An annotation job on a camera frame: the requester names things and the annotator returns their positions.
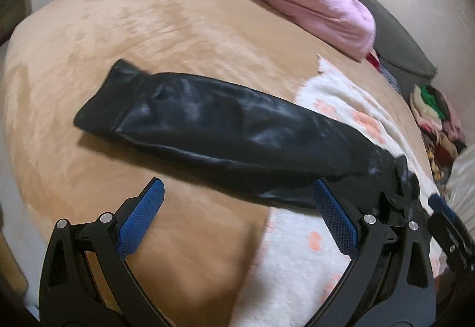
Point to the pile of folded clothes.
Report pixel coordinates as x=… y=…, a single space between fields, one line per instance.
x=440 y=129

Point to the grey padded headboard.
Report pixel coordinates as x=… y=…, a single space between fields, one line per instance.
x=398 y=51

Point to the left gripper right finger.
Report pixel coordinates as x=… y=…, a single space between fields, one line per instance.
x=389 y=280

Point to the red and blue clothes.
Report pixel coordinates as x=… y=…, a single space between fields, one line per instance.
x=373 y=59

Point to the tan bed sheet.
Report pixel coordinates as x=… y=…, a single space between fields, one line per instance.
x=195 y=258

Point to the white orange patterned blanket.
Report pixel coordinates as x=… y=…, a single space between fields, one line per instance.
x=298 y=264

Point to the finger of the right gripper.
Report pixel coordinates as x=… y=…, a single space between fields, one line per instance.
x=441 y=209

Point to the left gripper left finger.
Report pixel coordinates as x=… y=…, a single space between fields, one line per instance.
x=85 y=279

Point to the black leather jacket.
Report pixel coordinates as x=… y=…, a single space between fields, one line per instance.
x=250 y=144

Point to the white striped curtain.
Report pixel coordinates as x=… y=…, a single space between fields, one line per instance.
x=460 y=187

